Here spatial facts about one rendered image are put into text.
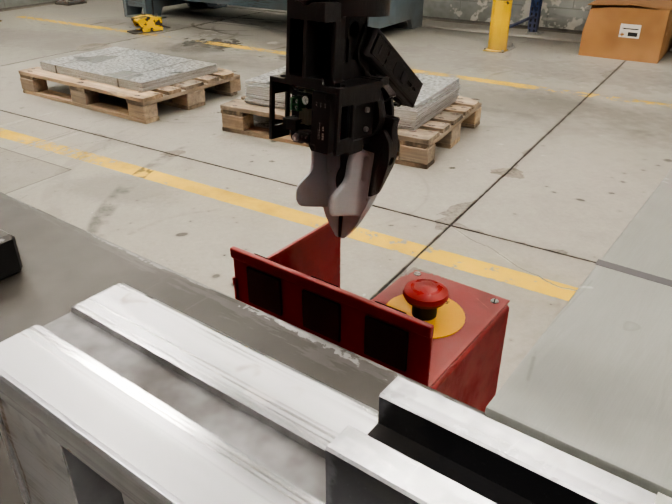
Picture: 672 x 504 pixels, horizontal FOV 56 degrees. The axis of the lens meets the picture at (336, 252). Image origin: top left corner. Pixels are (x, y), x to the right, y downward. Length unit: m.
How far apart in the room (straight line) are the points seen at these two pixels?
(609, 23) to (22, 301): 5.47
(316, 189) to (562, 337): 0.42
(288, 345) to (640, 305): 0.22
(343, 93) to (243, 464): 0.36
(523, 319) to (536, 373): 1.84
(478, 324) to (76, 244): 0.34
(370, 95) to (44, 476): 0.38
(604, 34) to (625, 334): 5.57
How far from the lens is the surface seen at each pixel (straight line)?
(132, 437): 0.20
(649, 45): 5.70
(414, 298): 0.55
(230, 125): 3.56
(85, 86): 4.18
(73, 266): 0.49
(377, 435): 0.16
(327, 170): 0.59
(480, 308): 0.59
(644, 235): 0.25
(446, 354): 0.53
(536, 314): 2.04
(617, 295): 0.21
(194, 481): 0.18
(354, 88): 0.51
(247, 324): 0.40
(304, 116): 0.53
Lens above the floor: 1.10
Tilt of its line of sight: 29 degrees down
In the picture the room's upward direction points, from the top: straight up
